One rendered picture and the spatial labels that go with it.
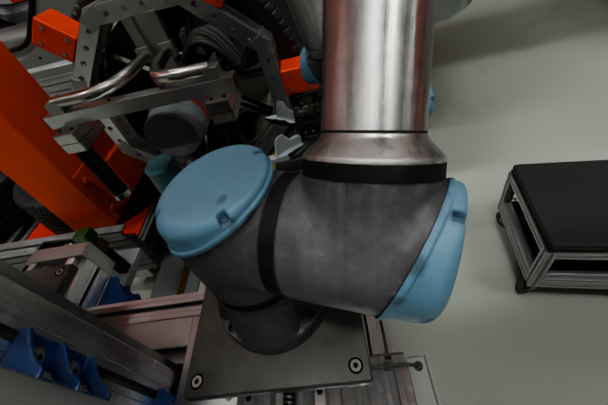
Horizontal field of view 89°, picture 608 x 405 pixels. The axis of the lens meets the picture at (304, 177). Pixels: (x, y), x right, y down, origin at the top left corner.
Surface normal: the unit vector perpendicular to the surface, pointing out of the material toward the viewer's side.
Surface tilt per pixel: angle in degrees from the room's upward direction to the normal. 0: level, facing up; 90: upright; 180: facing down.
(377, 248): 47
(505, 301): 0
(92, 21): 90
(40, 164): 90
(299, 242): 38
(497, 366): 0
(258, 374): 0
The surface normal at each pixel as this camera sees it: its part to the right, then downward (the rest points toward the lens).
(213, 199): -0.33, -0.70
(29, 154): 0.02, 0.69
